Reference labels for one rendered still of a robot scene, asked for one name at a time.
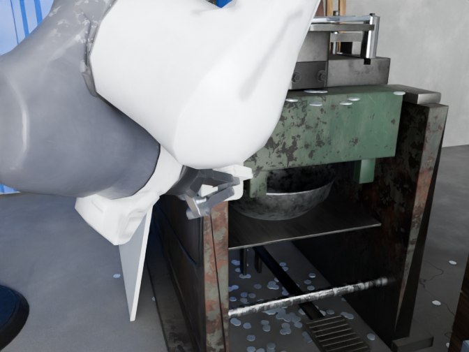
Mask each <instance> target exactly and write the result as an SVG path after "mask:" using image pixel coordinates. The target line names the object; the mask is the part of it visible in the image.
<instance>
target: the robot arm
mask: <svg viewBox="0 0 469 352"><path fill-rule="evenodd" d="M319 3H320V0H232V1H231V2H230V3H228V4H227V5H225V6H224V7H222V8H219V7H218V6H215V5H214V4H212V3H209V2H208V1H205V0H54V1H53V3H52V7H51V9H50V12H49V14H48V15H47V16H46V17H45V18H44V19H43V20H42V22H41V23H40V24H39V25H38V26H37V27H36V28H35V29H34V30H33V31H32V32H31V33H30V34H29V35H28V36H26V37H25V38H24V39H23V40H22V41H21V42H20V43H19V44H18V45H16V46H15V47H14V48H13V49H12V50H11V51H9V52H7V53H5V54H3V55H0V184H2V185H4V186H7V187H10V188H12V189H15V190H17V191H21V192H28V193H41V194H49V195H56V196H70V197H77V200H76V204H75V209H76V210H77V212H78V213H79V214H80V215H81V217H82V218H83V219H84V220H85V221H86V222H87V223H88V225H89V226H91V227H92V228H93V229H94V230H96V231H97V232H98V233H100V234H101V235H102V236H103V237H105V238H106V239H107V240H109V241H110V242H111V243H113V245H118V244H125V243H126V242H127V241H129V240H130V239H131V237H132V236H133V233H134V232H135V231H136V229H137V227H138V226H139V225H140V222H141V221H142V220H143V218H144V216H145V214H146V213H147V212H148V211H149V210H150V208H151V207H152V206H153V205H154V203H155V202H156V201H157V200H158V199H159V196H160V195H163V194H165V195H175V196H176V197H178V198H179V199H180V200H186V202H187V203H188V206H189V207H188V209H187V210H186V216H187V217H188V219H195V218H198V217H204V216H207V215H209V214H210V212H211V210H212V208H213V206H215V205H217V204H219V203H221V202H223V201H224V200H227V199H228V198H230V197H232V196H233V195H234V194H235V190H234V189H233V186H237V185H240V181H243V180H246V179H251V178H253V174H251V173H252V170H251V169H250V168H247V167H243V166H239V165H237V164H238V163H242V162H244V161H245V160H246V159H248V158H249V157H250V156H252V155H253V154H254V153H256V152H257V151H258V150H259V149H261V148H262V147H264V145H265V144H266V142H267V141H268V139H269V137H270V135H271V134H272V132H273V130H274V128H275V126H276V125H277V123H278V121H279V119H280V116H281V112H282V109H283V105H284V102H285V97H286V95H287V92H288V88H289V85H290V81H291V78H292V74H293V71H294V68H295V64H296V61H297V57H298V54H299V51H300V49H301V46H302V43H303V42H304V39H305V37H306V34H307V31H308V29H309V27H310V25H311V22H312V20H313V17H314V15H315V12H316V10H317V8H318V5H319ZM212 168H214V169H213V170H212ZM202 185H208V186H213V187H212V188H214V187H218V190H217V191H214V192H211V193H209V194H207V195H205V196H203V197H202V196H197V194H198V192H199V190H200V188H201V186H202Z"/></svg>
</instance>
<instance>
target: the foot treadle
mask: <svg viewBox="0 0 469 352"><path fill-rule="evenodd" d="M252 249H253V250H254V251H255V253H256V254H257V255H258V256H259V257H260V258H261V260H262V261H263V262H264V264H265V265H266V266H267V267H268V268H269V269H270V271H271V272H272V273H273V275H274V276H275V277H276V278H277V279H278V280H279V282H280V283H281V284H282V286H283V287H284V288H285V289H286V291H287V292H288V293H289V294H290V295H291V294H295V293H301V292H303V291H302V290H301V289H300V288H299V287H298V285H296V283H295V282H294V281H293V280H292V279H291V278H290V277H289V275H288V274H287V273H286V272H285V271H284V269H283V268H282V267H281V266H280V265H279V264H278V263H277V262H276V261H275V260H274V258H273V257H272V256H271V255H270V254H269V252H268V251H267V250H266V249H265V248H264V247H263V246H262V245H260V246H255V247H252ZM298 305H299V306H300V308H301V309H302V310H303V312H304V313H305V314H306V315H307V316H308V317H309V319H310V321H306V322H304V329H305V331H306V332H307V333H308V335H309V336H310V338H311V339H312V340H313V342H314V343H315V345H316V346H317V348H318V349H319V350H320V352H371V347H370V345H369V344H368V343H367V342H366V340H365V339H364V338H363V337H362V336H361V335H360V334H359V333H358V331H357V330H356V329H355V328H354V327H353V326H352V324H351V323H350V322H349V321H348V319H347V318H346V317H345V316H344V315H342V314H335V315H332V316H326V317H324V316H323V314H322V313H321V312H320V311H319V310H318V308H317V307H316V306H315V305H314V304H313V303H312V302H311V301H310V302H303V303H300V304H298Z"/></svg>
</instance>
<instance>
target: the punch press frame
mask: <svg viewBox="0 0 469 352"><path fill-rule="evenodd" d="M304 90H307V89H289V90H288V92H287V95H286V97H285V99H296V100H298V101H286V100H285V102H284V105H283V109H282V112H281V116H280V119H279V121H278V123H277V125H276V126H275V128H274V130H273V132H272V134H271V135H270V137H269V139H268V141H267V142H266V144H265V145H264V147H262V148H261V149H259V150H258V151H257V152H256V153H254V154H253V155H252V156H250V157H249V158H248V159H246V160H245V161H244V167H247V168H250V169H251V170H252V173H251V174H253V178H251V179H247V180H246V194H247V195H248V196H249V197H250V198H254V197H260V196H266V195H267V170H273V169H280V168H293V167H300V166H312V165H318V164H325V163H337V162H344V161H355V169H354V176H353V179H354V181H355V182H357V183H359V184H363V183H369V182H372V181H373V177H374V171H375V160H376V158H382V157H388V156H395V152H396V142H397V137H398V131H399V121H400V116H401V106H402V100H403V94H394V92H396V91H401V90H398V89H392V88H389V87H383V86H380V85H365V86H351V87H325V88H314V89H312V90H316V91H319V90H323V91H327V92H325V93H317V92H316V93H309V92H305V91H304ZM352 97H358V98H359V100H356V101H351V100H348V98H352ZM343 101H345V102H352V104H349V105H344V104H340V103H339V102H343ZM311 102H318V103H321V104H322V105H319V106H316V105H309V103H311ZM387 283H388V281H387V278H386V276H380V277H374V278H370V279H363V280H359V281H354V282H350V283H346V284H339V285H335V286H329V287H325V288H319V289H315V290H312V291H305V292H301V293H295V294H291V295H285V296H281V297H277V298H271V299H267V300H261V301H257V302H251V303H247V304H243V305H237V306H233V307H229V318H234V317H238V316H244V315H247V314H254V313H257V312H261V311H267V310H270V309H277V308H280V307H287V306H290V305H296V304H300V303H303V302H310V301H314V300H319V299H323V298H329V297H333V296H337V295H343V294H346V293H352V292H356V291H362V290H366V289H370V288H375V287H379V286H385V285H387Z"/></svg>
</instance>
